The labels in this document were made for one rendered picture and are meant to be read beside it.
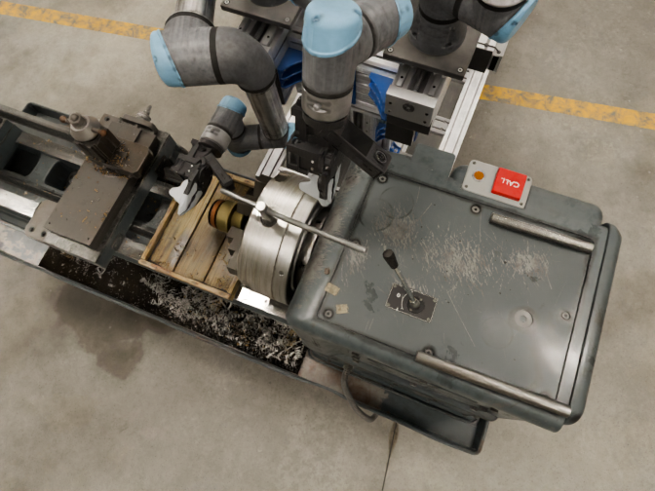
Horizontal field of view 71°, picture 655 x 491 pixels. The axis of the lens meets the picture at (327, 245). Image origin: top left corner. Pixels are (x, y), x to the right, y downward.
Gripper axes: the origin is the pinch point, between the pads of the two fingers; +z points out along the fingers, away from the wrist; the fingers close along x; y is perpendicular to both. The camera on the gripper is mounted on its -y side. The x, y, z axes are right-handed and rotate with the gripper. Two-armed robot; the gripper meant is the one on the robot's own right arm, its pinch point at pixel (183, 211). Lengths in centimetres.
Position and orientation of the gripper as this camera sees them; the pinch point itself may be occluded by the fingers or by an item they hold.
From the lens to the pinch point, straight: 125.2
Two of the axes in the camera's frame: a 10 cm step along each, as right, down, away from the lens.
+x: -0.7, -3.4, -9.4
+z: -3.8, 8.8, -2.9
